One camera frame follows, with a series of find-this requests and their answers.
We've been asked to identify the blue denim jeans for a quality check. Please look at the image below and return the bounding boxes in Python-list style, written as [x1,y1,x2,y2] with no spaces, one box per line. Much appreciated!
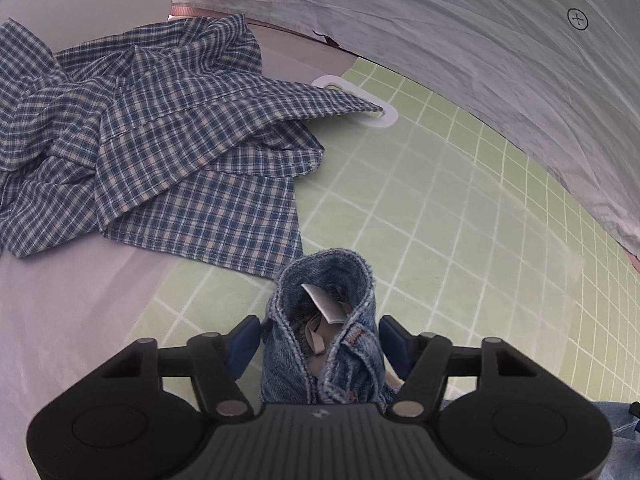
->
[260,249,639,479]

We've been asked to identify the green grid bed sheet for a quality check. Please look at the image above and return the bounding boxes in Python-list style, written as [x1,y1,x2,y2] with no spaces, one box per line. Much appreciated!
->
[127,56,640,411]

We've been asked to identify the translucent plastic storage bag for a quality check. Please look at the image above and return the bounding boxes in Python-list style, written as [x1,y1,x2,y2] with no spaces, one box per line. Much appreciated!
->
[1,58,590,417]

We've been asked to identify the blue plaid shirt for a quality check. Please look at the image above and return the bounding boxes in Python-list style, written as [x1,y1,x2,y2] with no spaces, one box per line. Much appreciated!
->
[1,15,378,278]

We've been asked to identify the pink headboard panel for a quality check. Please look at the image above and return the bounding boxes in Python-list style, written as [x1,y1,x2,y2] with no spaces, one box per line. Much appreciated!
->
[169,3,347,52]

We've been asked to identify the grey carrot print sheet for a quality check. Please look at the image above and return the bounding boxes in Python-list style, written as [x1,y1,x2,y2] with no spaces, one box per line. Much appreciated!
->
[174,0,639,252]

